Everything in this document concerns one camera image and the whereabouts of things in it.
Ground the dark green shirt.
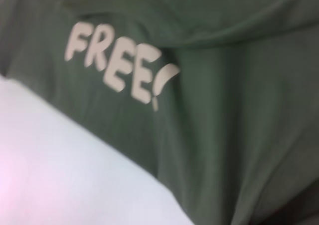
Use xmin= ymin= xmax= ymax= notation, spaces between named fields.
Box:
xmin=0 ymin=0 xmax=319 ymax=225

